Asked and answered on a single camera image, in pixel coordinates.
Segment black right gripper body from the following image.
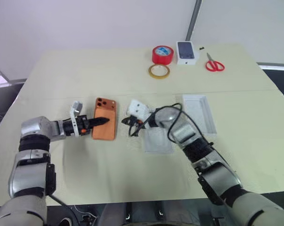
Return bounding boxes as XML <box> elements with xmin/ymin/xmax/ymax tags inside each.
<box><xmin>128</xmin><ymin>114</ymin><xmax>143</xmax><ymax>129</ymax></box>

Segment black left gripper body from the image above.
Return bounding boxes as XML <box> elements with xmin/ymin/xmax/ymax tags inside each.
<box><xmin>76</xmin><ymin>114</ymin><xmax>90</xmax><ymax>137</ymax></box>

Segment orange smartphone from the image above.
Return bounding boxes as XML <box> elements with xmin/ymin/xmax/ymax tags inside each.
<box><xmin>92</xmin><ymin>97</ymin><xmax>118</xmax><ymax>141</ymax></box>

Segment white phone box lid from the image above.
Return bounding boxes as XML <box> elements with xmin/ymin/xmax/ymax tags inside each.
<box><xmin>182</xmin><ymin>94</ymin><xmax>218</xmax><ymax>137</ymax></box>

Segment white printed phone box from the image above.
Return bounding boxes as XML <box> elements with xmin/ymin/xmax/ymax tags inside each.
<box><xmin>175</xmin><ymin>40</ymin><xmax>200</xmax><ymax>65</ymax></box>

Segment clear plastic tray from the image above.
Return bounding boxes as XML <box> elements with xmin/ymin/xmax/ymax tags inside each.
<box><xmin>141</xmin><ymin>126</ymin><xmax>175</xmax><ymax>154</ymax></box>

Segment clear yellowish tape roll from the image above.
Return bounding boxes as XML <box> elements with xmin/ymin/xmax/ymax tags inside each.
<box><xmin>148</xmin><ymin>64</ymin><xmax>171</xmax><ymax>80</ymax></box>

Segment red tape roll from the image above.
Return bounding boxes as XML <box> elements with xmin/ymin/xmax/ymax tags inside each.
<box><xmin>152</xmin><ymin>45</ymin><xmax>175</xmax><ymax>65</ymax></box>

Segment grey metal rack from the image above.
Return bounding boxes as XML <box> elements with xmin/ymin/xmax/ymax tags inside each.
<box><xmin>0</xmin><ymin>60</ymin><xmax>27</xmax><ymax>89</ymax></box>

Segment grey metal pole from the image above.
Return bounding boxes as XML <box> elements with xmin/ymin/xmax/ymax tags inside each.
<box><xmin>185</xmin><ymin>0</ymin><xmax>203</xmax><ymax>42</ymax></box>

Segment dark cabinet with white edge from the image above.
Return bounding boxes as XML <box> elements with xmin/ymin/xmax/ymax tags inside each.
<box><xmin>256</xmin><ymin>61</ymin><xmax>284</xmax><ymax>107</ymax></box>

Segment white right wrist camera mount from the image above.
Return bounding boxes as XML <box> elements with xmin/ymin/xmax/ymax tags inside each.
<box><xmin>127</xmin><ymin>99</ymin><xmax>151</xmax><ymax>121</ymax></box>

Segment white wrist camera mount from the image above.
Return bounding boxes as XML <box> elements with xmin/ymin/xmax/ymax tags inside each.
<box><xmin>69</xmin><ymin>100</ymin><xmax>84</xmax><ymax>137</ymax></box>
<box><xmin>127</xmin><ymin>99</ymin><xmax>151</xmax><ymax>121</ymax></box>

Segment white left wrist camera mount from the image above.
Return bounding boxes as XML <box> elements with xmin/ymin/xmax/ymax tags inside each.
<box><xmin>69</xmin><ymin>100</ymin><xmax>84</xmax><ymax>137</ymax></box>

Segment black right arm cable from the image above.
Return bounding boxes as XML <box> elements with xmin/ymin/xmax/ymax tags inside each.
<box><xmin>128</xmin><ymin>103</ymin><xmax>215</xmax><ymax>146</ymax></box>

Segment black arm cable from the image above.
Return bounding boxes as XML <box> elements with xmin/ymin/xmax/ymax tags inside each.
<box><xmin>128</xmin><ymin>103</ymin><xmax>215</xmax><ymax>146</ymax></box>
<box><xmin>47</xmin><ymin>193</ymin><xmax>79</xmax><ymax>226</ymax></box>

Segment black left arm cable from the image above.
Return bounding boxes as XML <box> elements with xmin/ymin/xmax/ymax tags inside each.
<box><xmin>47</xmin><ymin>193</ymin><xmax>79</xmax><ymax>226</ymax></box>

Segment red handled scissors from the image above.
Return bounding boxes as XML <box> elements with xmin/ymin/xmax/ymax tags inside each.
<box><xmin>205</xmin><ymin>52</ymin><xmax>226</xmax><ymax>73</ymax></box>

